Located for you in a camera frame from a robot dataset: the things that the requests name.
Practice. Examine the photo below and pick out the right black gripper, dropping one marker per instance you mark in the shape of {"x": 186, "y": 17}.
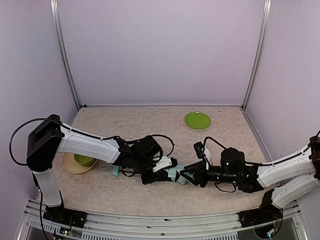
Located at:
{"x": 203, "y": 175}

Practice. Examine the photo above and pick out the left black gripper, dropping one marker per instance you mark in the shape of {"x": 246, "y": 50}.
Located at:
{"x": 164, "y": 175}

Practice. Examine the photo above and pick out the mint green folding umbrella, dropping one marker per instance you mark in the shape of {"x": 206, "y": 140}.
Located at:
{"x": 173, "y": 173}

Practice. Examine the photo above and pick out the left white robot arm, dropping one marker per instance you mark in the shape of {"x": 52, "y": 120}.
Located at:
{"x": 144, "y": 156}

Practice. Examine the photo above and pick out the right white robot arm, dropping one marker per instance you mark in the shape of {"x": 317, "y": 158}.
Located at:
{"x": 301, "y": 168}

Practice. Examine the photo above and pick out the green plate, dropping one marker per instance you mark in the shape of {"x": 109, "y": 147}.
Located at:
{"x": 197, "y": 120}

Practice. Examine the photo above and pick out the green bowl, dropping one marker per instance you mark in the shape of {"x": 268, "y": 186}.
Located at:
{"x": 84, "y": 161}

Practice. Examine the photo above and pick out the beige plate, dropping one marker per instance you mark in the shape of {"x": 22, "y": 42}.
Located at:
{"x": 71, "y": 166}

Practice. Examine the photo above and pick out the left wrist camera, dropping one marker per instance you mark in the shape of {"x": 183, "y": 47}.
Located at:
{"x": 164, "y": 163}

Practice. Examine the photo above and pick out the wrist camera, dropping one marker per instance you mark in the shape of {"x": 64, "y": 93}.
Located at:
{"x": 164, "y": 163}
{"x": 203, "y": 153}

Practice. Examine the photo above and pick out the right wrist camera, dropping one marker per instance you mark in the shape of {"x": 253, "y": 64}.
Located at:
{"x": 203, "y": 153}

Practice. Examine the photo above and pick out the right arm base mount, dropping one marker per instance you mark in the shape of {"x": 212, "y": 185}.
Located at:
{"x": 265, "y": 213}

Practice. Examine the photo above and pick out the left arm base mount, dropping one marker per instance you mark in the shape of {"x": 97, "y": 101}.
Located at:
{"x": 66, "y": 216}

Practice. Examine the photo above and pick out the aluminium front rail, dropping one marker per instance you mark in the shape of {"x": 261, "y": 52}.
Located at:
{"x": 107, "y": 226}

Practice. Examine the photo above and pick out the right aluminium frame post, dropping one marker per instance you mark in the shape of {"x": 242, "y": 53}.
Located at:
{"x": 258, "y": 53}

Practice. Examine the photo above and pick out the aluminium frame post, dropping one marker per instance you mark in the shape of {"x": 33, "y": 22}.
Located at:
{"x": 258, "y": 53}
{"x": 54, "y": 5}

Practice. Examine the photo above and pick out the left aluminium frame post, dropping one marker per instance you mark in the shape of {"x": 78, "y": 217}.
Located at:
{"x": 54, "y": 5}

